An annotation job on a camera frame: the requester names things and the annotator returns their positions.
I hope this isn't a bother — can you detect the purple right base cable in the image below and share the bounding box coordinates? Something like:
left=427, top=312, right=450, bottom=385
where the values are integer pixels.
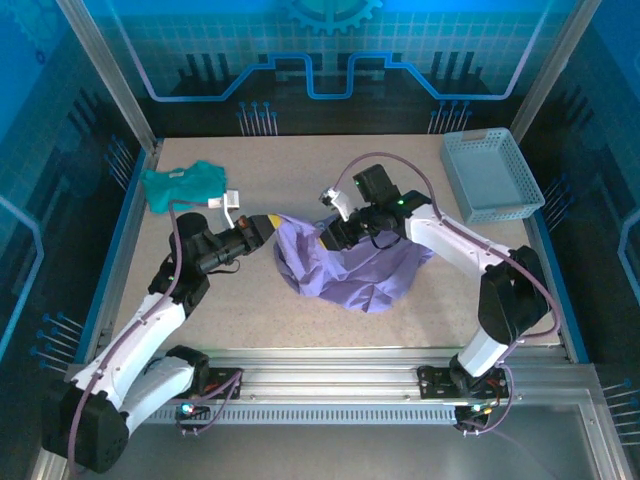
left=457, top=369, right=524, bottom=439

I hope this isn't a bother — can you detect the purple t-shirt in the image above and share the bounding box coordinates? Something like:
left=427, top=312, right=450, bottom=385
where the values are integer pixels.
left=272, top=213, right=435, bottom=314

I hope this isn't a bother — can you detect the blue table edge strip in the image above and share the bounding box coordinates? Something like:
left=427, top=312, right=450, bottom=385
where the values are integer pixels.
left=74, top=144, right=151, bottom=364
left=524, top=204, right=591, bottom=364

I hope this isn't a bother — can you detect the aluminium mounting rail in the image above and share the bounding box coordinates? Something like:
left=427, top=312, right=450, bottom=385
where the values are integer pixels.
left=64, top=346, right=596, bottom=401

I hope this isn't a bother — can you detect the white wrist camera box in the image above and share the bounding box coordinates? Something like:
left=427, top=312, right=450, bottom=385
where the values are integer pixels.
left=321, top=186, right=360, bottom=222
left=207, top=188, right=241, bottom=229

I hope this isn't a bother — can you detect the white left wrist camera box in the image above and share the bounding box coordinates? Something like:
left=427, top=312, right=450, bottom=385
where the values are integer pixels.
left=207, top=188, right=241, bottom=229

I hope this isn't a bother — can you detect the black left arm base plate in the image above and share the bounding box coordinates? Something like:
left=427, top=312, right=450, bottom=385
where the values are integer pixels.
left=152, top=366, right=244, bottom=401

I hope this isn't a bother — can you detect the grey metal panel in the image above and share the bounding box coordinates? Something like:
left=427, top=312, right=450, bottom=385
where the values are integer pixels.
left=64, top=424, right=601, bottom=480

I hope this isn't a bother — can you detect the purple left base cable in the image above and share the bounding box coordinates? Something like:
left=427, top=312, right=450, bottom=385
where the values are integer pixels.
left=172, top=357, right=245, bottom=437

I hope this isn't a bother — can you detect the grey slotted cable duct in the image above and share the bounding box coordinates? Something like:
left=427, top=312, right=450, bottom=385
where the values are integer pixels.
left=124, top=405, right=459, bottom=426

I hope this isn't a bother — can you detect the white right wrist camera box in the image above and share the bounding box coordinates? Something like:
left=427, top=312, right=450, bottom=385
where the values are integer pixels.
left=321, top=186, right=360, bottom=222

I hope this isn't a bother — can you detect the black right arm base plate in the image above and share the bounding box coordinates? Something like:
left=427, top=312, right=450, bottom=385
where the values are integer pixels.
left=417, top=364, right=511, bottom=401

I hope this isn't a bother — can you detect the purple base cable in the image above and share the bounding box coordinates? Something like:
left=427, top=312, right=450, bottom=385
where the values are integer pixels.
left=172, top=357, right=245, bottom=437
left=457, top=369, right=524, bottom=439

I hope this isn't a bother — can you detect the aluminium frame post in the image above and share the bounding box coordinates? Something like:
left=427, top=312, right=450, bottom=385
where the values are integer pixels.
left=509, top=0, right=601, bottom=142
left=54, top=0, right=164, bottom=154

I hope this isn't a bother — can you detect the teal folded t-shirt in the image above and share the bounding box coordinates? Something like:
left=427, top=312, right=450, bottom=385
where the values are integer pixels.
left=139, top=159, right=229, bottom=215

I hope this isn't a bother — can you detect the blue-grey perforated plastic basket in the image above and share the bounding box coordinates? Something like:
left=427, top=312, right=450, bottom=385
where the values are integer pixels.
left=439, top=127, right=546, bottom=225

